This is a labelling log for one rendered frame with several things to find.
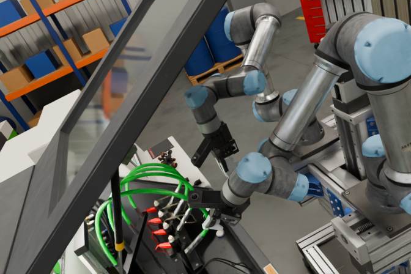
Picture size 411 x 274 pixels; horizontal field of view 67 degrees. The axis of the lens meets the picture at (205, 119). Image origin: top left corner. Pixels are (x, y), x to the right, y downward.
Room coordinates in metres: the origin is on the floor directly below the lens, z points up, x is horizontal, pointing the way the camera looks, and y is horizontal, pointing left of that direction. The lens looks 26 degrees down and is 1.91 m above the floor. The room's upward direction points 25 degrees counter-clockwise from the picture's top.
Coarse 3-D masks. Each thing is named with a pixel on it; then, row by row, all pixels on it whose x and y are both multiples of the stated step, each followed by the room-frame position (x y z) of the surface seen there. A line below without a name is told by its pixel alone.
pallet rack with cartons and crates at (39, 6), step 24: (24, 0) 6.09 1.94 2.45; (48, 0) 6.15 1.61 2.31; (72, 0) 5.96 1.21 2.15; (0, 24) 5.98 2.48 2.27; (24, 24) 5.88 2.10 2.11; (48, 24) 5.91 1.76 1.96; (120, 24) 6.16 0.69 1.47; (48, 48) 6.63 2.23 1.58; (72, 48) 6.08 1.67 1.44; (96, 48) 6.10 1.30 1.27; (24, 72) 6.12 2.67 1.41; (48, 72) 6.08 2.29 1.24; (0, 96) 5.79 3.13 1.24; (24, 96) 6.59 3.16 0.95
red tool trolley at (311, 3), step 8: (304, 0) 4.62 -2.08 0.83; (312, 0) 4.51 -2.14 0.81; (304, 8) 4.66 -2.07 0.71; (312, 8) 4.53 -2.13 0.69; (320, 8) 4.42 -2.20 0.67; (304, 16) 4.69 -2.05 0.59; (312, 16) 4.57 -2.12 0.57; (320, 16) 4.43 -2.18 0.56; (312, 24) 4.60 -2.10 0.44; (320, 24) 4.47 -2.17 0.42; (312, 32) 4.63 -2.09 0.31; (320, 32) 4.50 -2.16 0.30; (312, 40) 4.65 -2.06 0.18
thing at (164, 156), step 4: (164, 152) 1.71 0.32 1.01; (168, 152) 1.71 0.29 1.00; (164, 156) 1.65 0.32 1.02; (168, 156) 1.66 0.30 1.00; (160, 160) 1.68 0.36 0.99; (164, 160) 1.65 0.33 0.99; (168, 160) 1.58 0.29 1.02; (172, 160) 1.58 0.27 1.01; (168, 164) 1.56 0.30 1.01; (172, 164) 1.53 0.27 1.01; (176, 164) 1.52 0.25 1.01
